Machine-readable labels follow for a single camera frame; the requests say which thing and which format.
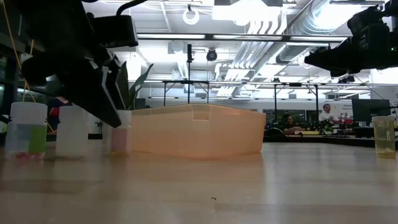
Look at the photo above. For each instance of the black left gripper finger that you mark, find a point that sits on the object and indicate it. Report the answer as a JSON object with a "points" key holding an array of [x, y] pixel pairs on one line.
{"points": [[118, 87], [96, 93]]}

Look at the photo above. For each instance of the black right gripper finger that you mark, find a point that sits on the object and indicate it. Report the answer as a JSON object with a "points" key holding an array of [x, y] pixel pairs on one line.
{"points": [[326, 60], [339, 73]]}

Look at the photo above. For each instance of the white opaque pill bottle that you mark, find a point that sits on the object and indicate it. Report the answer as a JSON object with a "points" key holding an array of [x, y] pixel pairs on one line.
{"points": [[72, 133]]}

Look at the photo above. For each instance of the clear pill bottle pink label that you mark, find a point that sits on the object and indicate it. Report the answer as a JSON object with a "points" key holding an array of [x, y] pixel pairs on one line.
{"points": [[119, 138]]}

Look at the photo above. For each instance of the clear pill bottle green label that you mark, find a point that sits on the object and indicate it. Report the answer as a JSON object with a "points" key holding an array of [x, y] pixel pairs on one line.
{"points": [[37, 140]]}

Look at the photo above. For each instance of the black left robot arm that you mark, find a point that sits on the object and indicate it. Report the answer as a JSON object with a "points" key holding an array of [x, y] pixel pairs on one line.
{"points": [[46, 21]]}

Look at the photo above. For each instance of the amber pill bottle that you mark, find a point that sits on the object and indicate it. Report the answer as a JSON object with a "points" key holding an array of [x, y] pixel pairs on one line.
{"points": [[384, 137]]}

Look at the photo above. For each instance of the orange translucent plastic basket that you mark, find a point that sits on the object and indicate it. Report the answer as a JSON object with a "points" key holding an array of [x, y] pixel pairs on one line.
{"points": [[199, 133]]}

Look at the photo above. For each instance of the green leafy plant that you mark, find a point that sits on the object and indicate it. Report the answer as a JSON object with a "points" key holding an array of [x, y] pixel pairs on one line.
{"points": [[133, 88]]}

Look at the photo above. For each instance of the person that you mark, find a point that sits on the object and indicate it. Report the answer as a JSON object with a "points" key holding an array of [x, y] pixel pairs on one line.
{"points": [[326, 113], [57, 112], [290, 124]]}

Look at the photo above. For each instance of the black computer monitor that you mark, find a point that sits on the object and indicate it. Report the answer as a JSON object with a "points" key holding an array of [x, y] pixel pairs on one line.
{"points": [[370, 112]]}

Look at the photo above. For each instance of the long ceiling light bar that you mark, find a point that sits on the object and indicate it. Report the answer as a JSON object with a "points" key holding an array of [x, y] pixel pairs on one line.
{"points": [[242, 37]]}

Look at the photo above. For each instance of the silver ceiling air duct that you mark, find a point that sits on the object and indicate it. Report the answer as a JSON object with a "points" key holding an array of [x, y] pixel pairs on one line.
{"points": [[311, 28]]}

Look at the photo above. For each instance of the black metal frame stand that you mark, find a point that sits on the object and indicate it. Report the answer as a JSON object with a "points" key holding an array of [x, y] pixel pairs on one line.
{"points": [[295, 84], [188, 82]]}

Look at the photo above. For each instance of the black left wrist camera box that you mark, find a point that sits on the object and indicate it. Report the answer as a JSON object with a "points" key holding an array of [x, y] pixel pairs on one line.
{"points": [[116, 31]]}

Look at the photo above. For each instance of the black dome camera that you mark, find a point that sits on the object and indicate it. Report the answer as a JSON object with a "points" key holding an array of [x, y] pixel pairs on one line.
{"points": [[211, 55]]}

